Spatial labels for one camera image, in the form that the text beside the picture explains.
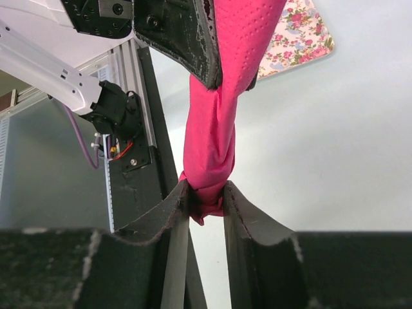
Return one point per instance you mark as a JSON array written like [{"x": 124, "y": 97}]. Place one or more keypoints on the floral cloth mat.
[{"x": 301, "y": 36}]

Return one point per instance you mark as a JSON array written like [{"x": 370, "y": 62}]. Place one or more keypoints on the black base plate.
[{"x": 151, "y": 154}]

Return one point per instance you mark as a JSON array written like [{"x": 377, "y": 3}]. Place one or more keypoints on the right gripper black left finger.
[{"x": 57, "y": 268}]

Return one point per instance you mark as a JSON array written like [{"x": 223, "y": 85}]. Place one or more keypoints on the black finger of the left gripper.
[{"x": 185, "y": 31}]

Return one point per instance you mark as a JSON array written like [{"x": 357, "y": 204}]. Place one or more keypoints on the aluminium rail frame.
[{"x": 128, "y": 90}]

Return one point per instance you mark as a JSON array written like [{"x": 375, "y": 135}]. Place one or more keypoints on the white cable duct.
[{"x": 108, "y": 184}]

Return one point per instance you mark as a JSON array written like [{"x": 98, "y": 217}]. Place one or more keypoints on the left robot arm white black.
[{"x": 124, "y": 125}]

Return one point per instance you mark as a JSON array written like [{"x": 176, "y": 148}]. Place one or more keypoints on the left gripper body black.
[{"x": 102, "y": 18}]

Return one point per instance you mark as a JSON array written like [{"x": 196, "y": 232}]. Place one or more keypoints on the pink paper napkin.
[{"x": 244, "y": 30}]

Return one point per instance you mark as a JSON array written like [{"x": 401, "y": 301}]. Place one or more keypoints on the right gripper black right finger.
[{"x": 272, "y": 266}]

